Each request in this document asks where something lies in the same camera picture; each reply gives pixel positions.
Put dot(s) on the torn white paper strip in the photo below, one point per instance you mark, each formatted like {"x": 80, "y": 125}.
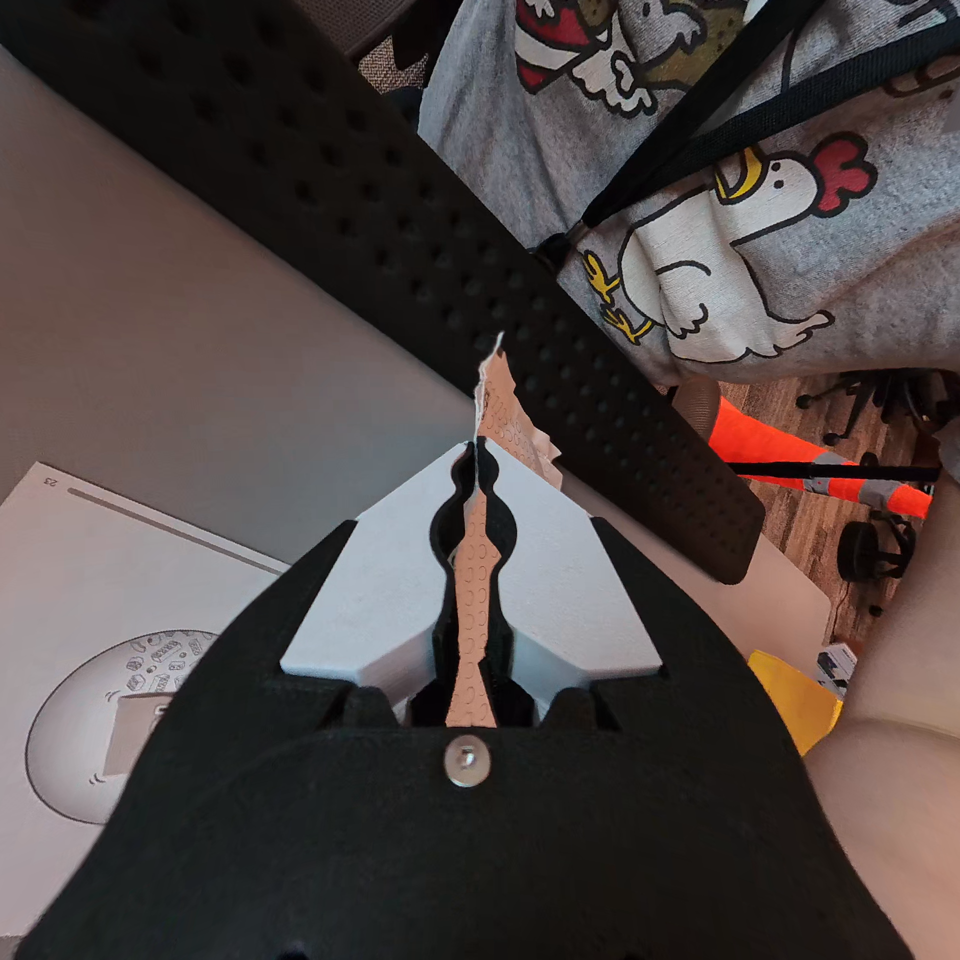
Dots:
{"x": 472, "y": 600}

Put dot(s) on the grey desk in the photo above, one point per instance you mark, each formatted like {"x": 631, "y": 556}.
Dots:
{"x": 150, "y": 337}

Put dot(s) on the yellow plastic bin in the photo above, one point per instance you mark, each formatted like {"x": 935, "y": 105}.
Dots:
{"x": 795, "y": 697}

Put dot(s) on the white laminated tag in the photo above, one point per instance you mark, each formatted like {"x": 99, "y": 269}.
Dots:
{"x": 836, "y": 667}

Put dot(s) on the black office chair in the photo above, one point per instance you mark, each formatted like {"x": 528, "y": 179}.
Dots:
{"x": 870, "y": 551}

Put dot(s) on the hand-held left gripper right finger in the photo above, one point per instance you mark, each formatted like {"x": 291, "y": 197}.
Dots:
{"x": 577, "y": 600}

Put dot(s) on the white instruction booklet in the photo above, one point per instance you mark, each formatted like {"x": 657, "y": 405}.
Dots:
{"x": 75, "y": 600}

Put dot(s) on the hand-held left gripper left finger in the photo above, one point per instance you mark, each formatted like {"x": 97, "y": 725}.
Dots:
{"x": 367, "y": 600}

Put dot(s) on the person's right forearm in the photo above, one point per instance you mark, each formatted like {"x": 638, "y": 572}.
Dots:
{"x": 900, "y": 825}

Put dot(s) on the black perforated chair armrest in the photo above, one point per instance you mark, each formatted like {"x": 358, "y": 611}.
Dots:
{"x": 337, "y": 187}

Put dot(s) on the orange traffic cone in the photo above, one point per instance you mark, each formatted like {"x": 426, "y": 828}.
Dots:
{"x": 765, "y": 450}

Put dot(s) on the grey chicken print shirt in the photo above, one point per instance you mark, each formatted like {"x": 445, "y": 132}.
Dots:
{"x": 525, "y": 150}

